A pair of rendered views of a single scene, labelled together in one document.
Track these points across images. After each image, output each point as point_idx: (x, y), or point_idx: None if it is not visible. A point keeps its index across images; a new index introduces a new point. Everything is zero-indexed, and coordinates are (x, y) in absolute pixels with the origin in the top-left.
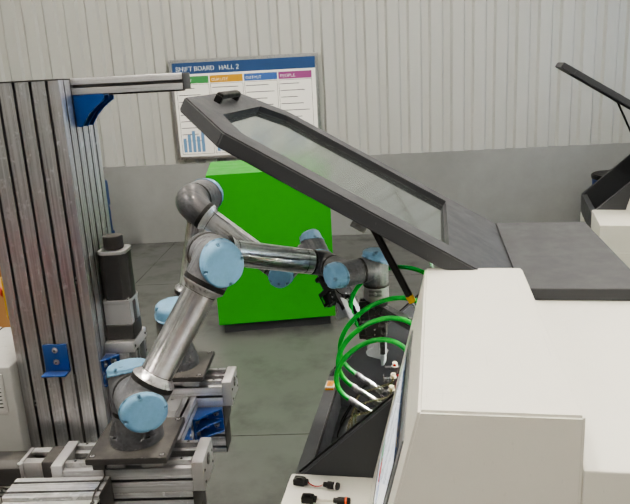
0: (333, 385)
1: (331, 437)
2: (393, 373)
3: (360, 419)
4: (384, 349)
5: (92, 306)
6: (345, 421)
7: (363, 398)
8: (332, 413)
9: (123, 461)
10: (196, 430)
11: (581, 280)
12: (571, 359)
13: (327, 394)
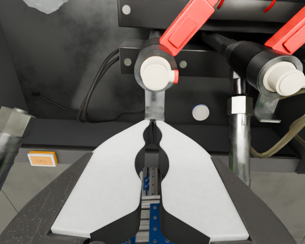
0: (46, 156)
1: (121, 123)
2: (293, 83)
3: (60, 89)
4: (249, 191)
5: None
6: (71, 109)
7: (11, 92)
8: (98, 137)
9: None
10: (134, 236)
11: None
12: None
13: (72, 158)
